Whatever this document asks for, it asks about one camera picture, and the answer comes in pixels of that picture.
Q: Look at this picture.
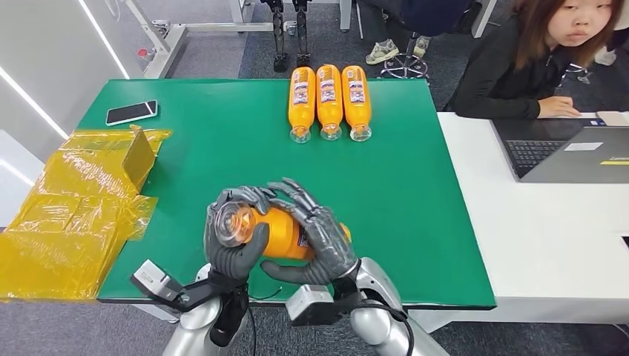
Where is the black robot leg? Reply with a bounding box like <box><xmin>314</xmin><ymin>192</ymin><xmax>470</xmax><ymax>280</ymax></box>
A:
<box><xmin>260</xmin><ymin>0</ymin><xmax>290</xmax><ymax>73</ymax></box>
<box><xmin>293</xmin><ymin>0</ymin><xmax>312</xmax><ymax>68</ymax></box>

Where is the chrome office chair base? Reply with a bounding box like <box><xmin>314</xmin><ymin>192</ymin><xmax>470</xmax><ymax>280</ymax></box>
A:
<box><xmin>379</xmin><ymin>31</ymin><xmax>430</xmax><ymax>81</ymax></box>
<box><xmin>560</xmin><ymin>64</ymin><xmax>593</xmax><ymax>85</ymax></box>

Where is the yellow film wrapped cardboard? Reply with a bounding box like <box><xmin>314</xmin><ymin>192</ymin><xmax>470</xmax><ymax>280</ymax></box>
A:
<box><xmin>0</xmin><ymin>125</ymin><xmax>174</xmax><ymax>302</ymax></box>

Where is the grey laptop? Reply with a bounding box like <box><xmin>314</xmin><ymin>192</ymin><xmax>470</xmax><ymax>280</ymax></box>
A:
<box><xmin>491</xmin><ymin>116</ymin><xmax>629</xmax><ymax>185</ymax></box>

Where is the person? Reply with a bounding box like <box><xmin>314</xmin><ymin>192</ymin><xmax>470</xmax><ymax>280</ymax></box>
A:
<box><xmin>356</xmin><ymin>0</ymin><xmax>475</xmax><ymax>66</ymax></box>
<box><xmin>447</xmin><ymin>0</ymin><xmax>625</xmax><ymax>120</ymax></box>

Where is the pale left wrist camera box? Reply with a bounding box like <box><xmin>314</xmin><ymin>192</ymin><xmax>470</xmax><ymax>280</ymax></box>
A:
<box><xmin>131</xmin><ymin>259</ymin><xmax>185</xmax><ymax>302</ymax></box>

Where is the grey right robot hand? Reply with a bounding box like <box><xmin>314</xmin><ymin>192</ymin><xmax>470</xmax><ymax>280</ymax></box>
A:
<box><xmin>260</xmin><ymin>177</ymin><xmax>362</xmax><ymax>286</ymax></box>

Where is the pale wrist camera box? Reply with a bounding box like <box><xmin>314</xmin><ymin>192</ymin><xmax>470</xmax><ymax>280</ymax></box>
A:
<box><xmin>286</xmin><ymin>283</ymin><xmax>338</xmax><ymax>327</ymax></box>
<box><xmin>131</xmin><ymin>259</ymin><xmax>185</xmax><ymax>302</ymax></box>

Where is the beige small pouch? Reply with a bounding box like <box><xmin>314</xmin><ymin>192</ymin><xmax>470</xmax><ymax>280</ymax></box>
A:
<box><xmin>596</xmin><ymin>111</ymin><xmax>629</xmax><ymax>128</ymax></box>

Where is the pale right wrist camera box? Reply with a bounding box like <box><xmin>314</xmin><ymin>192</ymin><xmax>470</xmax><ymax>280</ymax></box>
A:
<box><xmin>286</xmin><ymin>283</ymin><xmax>338</xmax><ymax>327</ymax></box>

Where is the white metal stand frame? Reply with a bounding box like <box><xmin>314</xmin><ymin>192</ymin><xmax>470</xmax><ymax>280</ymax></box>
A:
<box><xmin>117</xmin><ymin>0</ymin><xmax>354</xmax><ymax>79</ymax></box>

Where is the person's hand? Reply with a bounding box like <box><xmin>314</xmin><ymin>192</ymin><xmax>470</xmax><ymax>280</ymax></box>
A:
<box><xmin>538</xmin><ymin>96</ymin><xmax>582</xmax><ymax>119</ymax></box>

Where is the orange juice bottle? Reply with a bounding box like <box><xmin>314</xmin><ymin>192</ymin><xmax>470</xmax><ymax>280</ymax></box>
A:
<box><xmin>340</xmin><ymin>65</ymin><xmax>373</xmax><ymax>143</ymax></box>
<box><xmin>315</xmin><ymin>64</ymin><xmax>344</xmax><ymax>142</ymax></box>
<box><xmin>288</xmin><ymin>66</ymin><xmax>317</xmax><ymax>145</ymax></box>
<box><xmin>214</xmin><ymin>201</ymin><xmax>352</xmax><ymax>261</ymax></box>

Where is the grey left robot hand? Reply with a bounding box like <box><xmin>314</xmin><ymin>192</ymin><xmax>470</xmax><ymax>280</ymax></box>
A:
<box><xmin>203</xmin><ymin>186</ymin><xmax>277</xmax><ymax>282</ymax></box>

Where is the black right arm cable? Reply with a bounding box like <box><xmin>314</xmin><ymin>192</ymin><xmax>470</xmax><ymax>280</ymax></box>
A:
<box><xmin>339</xmin><ymin>301</ymin><xmax>416</xmax><ymax>356</ymax></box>

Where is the black smartphone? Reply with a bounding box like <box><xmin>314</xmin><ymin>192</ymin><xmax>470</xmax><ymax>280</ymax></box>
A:
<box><xmin>105</xmin><ymin>100</ymin><xmax>159</xmax><ymax>128</ymax></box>

